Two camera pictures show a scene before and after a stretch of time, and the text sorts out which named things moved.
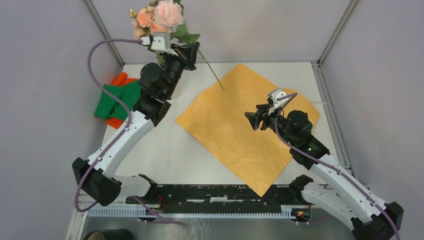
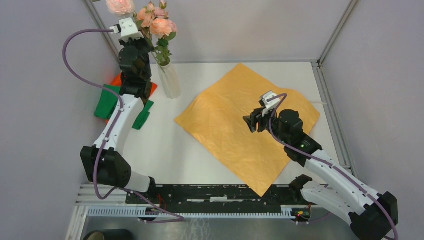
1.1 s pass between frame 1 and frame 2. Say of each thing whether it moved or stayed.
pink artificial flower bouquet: moved
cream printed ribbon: stayed
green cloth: stayed
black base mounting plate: stayed
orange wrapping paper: stayed
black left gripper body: moved
